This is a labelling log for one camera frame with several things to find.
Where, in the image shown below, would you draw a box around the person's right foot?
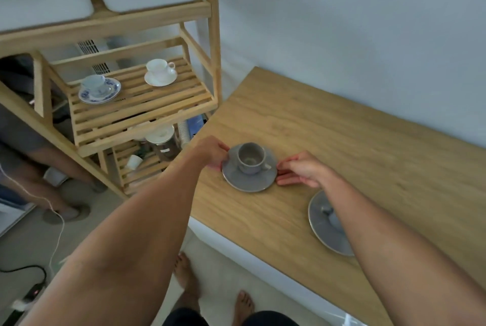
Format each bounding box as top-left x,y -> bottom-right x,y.
232,290 -> 255,326

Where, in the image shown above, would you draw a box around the blue patterned cup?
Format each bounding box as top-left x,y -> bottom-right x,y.
81,74 -> 113,98

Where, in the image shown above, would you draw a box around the person's right hand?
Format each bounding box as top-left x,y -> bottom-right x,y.
276,150 -> 332,189

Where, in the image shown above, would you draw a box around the person's foot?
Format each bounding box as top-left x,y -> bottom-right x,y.
232,290 -> 255,326
174,252 -> 200,312

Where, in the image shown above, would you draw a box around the grey cup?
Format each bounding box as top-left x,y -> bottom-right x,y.
321,206 -> 345,234
237,142 -> 272,175

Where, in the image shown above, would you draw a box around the person's left forearm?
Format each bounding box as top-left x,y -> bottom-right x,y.
18,149 -> 209,326

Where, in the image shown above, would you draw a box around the white table frame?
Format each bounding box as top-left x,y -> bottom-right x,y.
188,217 -> 367,326

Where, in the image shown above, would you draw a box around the black power strip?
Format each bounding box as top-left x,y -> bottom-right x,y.
0,283 -> 47,326

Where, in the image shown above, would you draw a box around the person's left hand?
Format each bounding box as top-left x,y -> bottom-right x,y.
191,136 -> 231,173

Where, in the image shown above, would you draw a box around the white cable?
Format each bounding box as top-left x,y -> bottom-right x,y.
0,164 -> 66,273

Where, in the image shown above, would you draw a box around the white saucer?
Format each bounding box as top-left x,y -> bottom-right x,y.
144,70 -> 178,87

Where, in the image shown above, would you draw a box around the person's right forearm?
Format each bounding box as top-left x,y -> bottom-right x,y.
318,173 -> 486,326

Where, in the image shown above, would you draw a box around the glass jar with white lid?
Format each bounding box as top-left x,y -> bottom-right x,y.
145,125 -> 180,162

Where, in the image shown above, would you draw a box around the blue packet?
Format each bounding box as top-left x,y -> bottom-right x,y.
188,115 -> 207,137

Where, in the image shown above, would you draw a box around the stack of white cups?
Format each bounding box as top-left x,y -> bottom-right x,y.
178,121 -> 191,149

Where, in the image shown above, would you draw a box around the grey saucer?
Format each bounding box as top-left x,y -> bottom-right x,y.
308,190 -> 356,257
222,143 -> 278,193

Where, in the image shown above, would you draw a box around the wooden slatted shelf rack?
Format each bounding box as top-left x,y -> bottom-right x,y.
0,0 -> 222,201

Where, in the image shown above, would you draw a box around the black cable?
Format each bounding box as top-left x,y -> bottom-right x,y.
0,265 -> 48,284

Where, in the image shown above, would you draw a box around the person's dark shorts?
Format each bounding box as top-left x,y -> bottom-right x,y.
163,307 -> 290,326

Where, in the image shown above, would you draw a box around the white grilled appliance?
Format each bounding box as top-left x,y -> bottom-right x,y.
75,39 -> 111,76

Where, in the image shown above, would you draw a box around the person's left foot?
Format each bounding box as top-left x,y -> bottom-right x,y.
174,252 -> 200,312

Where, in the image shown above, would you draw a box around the blue patterned saucer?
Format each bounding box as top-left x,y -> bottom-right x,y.
78,77 -> 122,105

